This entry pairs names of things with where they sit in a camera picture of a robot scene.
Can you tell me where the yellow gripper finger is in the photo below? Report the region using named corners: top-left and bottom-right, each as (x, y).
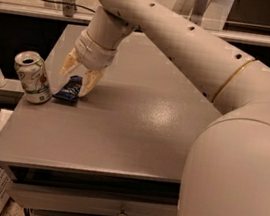
top-left (60, 48), bottom-right (80, 75)
top-left (79, 69), bottom-right (105, 97)

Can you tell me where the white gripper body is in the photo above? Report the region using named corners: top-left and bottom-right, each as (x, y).
top-left (74, 30), bottom-right (117, 71)

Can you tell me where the dark blue rxbar wrapper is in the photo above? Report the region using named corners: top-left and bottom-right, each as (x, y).
top-left (53, 75), bottom-right (83, 103)

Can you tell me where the white 7up can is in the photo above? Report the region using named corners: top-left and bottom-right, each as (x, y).
top-left (14, 51), bottom-right (52, 105)

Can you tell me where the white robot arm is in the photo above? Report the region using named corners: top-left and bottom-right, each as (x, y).
top-left (62, 0), bottom-right (270, 216)

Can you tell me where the grey drawer cabinet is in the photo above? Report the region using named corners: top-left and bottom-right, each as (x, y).
top-left (0, 33), bottom-right (219, 216)

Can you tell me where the metal window bracket right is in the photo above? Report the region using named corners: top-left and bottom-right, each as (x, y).
top-left (189, 0), bottom-right (208, 25)

